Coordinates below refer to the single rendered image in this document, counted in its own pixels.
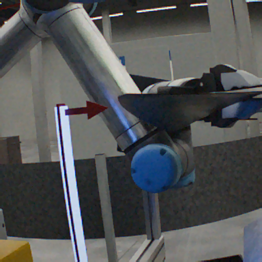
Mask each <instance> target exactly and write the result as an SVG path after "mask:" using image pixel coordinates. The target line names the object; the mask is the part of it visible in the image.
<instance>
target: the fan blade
mask: <svg viewBox="0 0 262 262"><path fill-rule="evenodd" d="M261 94H262V85H255V86H251V87H241V88H238V89H231V90H228V91H219V92H213V93H186V94H179V93H126V94H123V95H121V96H118V97H117V99H118V101H119V103H120V105H121V106H122V107H124V108H125V109H126V110H127V111H128V112H129V113H130V114H132V115H134V116H136V117H137V118H139V119H141V120H143V121H145V122H146V123H148V124H150V125H152V126H155V127H157V128H160V129H163V130H165V131H167V132H177V131H179V130H180V129H182V128H184V127H186V126H189V125H190V124H192V123H193V122H196V121H198V120H199V119H202V118H204V117H206V116H208V115H210V114H212V113H215V112H217V111H219V110H220V109H223V108H226V107H228V106H230V105H232V104H237V103H238V102H241V101H244V100H246V99H248V98H253V97H255V96H257V95H261Z"/></svg>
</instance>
